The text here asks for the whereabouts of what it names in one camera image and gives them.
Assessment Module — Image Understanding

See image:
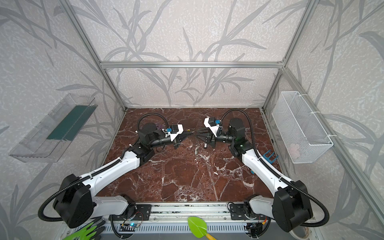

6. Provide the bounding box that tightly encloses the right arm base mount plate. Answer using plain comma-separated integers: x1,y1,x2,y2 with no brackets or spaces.
227,202,268,221

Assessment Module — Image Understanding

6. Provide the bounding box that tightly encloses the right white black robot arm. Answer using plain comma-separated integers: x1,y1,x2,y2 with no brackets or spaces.
196,117,313,232

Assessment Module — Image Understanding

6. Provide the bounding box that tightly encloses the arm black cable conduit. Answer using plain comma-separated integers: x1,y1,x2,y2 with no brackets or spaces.
37,112,171,223
220,108,330,228

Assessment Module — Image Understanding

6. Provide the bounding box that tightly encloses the tape roll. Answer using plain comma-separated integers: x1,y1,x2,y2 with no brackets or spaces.
290,226,311,240

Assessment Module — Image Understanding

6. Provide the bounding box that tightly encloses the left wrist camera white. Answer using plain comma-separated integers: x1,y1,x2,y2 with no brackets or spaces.
163,124,184,142

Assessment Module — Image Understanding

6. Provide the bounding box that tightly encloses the blue toy rake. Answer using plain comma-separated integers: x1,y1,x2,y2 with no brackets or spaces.
256,150,279,172

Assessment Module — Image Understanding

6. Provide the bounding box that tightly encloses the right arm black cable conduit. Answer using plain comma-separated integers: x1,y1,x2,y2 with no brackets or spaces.
220,108,330,228

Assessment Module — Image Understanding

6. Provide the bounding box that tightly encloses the green black work glove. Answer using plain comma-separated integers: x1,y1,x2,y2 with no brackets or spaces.
64,217,106,240

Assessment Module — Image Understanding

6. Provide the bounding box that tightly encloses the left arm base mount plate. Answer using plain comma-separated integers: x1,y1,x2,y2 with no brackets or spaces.
125,204,152,221

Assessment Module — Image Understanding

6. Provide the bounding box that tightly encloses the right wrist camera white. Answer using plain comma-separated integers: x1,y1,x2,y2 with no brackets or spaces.
204,117,223,137

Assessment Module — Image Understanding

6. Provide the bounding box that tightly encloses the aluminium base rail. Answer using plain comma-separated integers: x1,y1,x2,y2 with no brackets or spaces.
103,202,276,239

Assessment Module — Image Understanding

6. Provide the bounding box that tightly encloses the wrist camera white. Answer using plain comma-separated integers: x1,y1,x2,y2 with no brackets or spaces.
163,124,184,142
204,117,223,137

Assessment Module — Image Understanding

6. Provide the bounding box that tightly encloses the white wire mesh basket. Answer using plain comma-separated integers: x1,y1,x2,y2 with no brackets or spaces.
272,91,334,164

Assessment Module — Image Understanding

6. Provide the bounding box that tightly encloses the clear plastic wall tray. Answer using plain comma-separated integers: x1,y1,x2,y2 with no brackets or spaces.
9,94,98,163

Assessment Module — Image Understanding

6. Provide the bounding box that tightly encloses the green toy shovel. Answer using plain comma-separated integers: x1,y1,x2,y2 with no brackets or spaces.
188,217,216,240

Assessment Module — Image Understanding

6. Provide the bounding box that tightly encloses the pink object in basket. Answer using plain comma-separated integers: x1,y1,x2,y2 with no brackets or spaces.
288,143,301,160

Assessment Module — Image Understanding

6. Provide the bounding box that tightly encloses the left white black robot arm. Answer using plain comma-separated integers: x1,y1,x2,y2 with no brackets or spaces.
53,123,193,229

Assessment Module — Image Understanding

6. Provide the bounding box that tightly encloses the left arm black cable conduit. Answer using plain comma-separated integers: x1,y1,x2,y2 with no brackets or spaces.
37,112,171,223

